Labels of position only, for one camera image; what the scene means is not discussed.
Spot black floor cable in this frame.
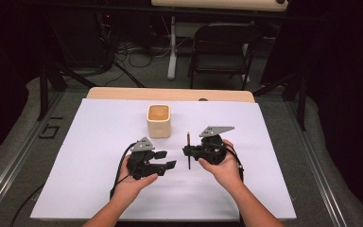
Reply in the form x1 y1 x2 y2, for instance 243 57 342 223
9 183 45 227

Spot person's right hand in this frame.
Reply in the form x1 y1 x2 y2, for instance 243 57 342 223
198 139 245 190

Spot black folding chair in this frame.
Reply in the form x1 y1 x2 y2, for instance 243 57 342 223
187 22 264 91

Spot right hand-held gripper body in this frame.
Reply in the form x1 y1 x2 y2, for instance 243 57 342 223
198 126 236 166

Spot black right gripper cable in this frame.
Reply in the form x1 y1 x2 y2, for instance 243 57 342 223
223 145 246 183

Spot person's left hand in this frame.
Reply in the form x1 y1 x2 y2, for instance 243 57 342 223
114 155 160 202

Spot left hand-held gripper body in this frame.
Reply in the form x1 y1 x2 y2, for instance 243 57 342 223
126 136 168 181

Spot tangle of floor cables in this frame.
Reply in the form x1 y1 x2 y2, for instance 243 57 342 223
100 12 178 89

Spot beige desk top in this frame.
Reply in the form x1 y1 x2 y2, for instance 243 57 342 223
150 0 289 13

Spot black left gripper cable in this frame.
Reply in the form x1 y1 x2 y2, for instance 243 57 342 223
109 142 138 201

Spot white desk leg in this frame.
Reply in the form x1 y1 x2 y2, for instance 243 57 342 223
166 15 178 80

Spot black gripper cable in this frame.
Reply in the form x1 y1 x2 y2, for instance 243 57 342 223
223 145 246 183
109 142 138 201

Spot white paper sheet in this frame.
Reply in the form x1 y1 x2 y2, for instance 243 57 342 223
30 97 297 220

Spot dark pen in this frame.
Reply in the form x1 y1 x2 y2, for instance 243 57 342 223
186 131 192 170

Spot beige square cup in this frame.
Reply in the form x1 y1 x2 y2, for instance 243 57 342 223
147 104 172 139

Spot black stand legs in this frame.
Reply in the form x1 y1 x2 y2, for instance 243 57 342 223
253 69 307 131
37 60 99 122

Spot aluminium floor rail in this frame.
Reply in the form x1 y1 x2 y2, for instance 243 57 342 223
284 100 349 227
0 91 64 221

